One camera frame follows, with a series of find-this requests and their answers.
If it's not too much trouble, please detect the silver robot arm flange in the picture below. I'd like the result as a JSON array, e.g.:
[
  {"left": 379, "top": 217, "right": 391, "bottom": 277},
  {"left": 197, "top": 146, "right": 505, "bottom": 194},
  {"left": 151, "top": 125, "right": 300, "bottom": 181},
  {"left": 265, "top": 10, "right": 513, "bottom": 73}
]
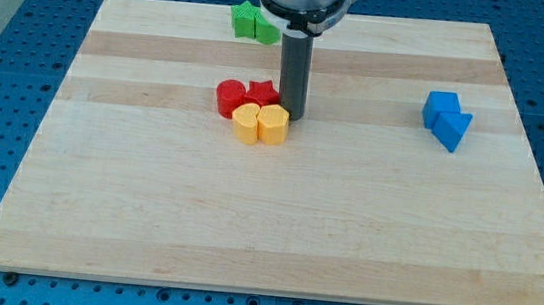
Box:
[{"left": 259, "top": 0, "right": 358, "bottom": 38}]

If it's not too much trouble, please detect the blue cube block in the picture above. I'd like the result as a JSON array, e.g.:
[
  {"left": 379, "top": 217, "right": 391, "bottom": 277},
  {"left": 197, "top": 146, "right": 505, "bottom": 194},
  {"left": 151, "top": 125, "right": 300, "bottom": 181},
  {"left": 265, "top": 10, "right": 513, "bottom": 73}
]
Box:
[{"left": 421, "top": 91, "right": 461, "bottom": 129}]

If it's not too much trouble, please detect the yellow pentagon block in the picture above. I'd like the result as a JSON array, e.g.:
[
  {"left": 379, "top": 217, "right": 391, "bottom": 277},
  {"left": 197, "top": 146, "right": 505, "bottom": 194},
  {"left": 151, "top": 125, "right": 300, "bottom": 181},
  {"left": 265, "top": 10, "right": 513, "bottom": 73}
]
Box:
[{"left": 257, "top": 105, "right": 290, "bottom": 145}]

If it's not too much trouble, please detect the yellow heart block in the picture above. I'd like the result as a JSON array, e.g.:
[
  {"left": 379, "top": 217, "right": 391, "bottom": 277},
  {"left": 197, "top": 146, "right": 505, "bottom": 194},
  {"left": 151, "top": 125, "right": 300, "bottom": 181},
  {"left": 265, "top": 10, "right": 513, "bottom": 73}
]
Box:
[{"left": 231, "top": 103, "right": 260, "bottom": 146}]

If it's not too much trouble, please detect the red star block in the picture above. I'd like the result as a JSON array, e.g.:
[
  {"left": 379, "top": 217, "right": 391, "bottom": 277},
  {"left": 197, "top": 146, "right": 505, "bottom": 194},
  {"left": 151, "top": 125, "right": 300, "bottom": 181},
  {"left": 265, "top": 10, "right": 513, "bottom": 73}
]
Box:
[{"left": 244, "top": 80, "right": 280, "bottom": 107}]

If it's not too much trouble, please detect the red cylinder block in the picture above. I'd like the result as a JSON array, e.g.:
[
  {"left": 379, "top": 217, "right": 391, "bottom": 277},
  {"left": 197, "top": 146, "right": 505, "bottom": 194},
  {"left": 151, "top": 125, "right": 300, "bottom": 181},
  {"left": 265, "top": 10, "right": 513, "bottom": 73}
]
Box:
[{"left": 215, "top": 79, "right": 246, "bottom": 120}]

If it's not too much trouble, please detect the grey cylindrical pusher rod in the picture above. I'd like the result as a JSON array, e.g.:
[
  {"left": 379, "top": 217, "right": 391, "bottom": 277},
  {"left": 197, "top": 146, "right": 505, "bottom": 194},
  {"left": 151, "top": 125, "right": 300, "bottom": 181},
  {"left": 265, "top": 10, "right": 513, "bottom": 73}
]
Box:
[{"left": 279, "top": 34, "right": 313, "bottom": 122}]

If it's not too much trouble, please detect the green star block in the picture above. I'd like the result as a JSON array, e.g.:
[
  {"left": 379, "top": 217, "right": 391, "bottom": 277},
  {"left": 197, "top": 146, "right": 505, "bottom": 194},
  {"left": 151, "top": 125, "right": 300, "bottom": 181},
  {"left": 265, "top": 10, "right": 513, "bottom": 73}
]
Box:
[{"left": 230, "top": 1, "right": 260, "bottom": 39}]

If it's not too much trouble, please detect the light wooden board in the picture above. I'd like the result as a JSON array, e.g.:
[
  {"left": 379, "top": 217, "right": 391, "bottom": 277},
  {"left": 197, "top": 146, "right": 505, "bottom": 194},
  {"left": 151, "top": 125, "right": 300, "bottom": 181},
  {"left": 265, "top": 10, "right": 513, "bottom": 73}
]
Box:
[{"left": 0, "top": 0, "right": 544, "bottom": 305}]

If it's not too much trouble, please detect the blue triangle block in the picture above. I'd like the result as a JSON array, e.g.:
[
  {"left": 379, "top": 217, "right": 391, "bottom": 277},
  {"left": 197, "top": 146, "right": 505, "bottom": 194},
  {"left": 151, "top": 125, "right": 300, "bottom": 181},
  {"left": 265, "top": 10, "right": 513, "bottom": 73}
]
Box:
[{"left": 432, "top": 112, "right": 472, "bottom": 153}]

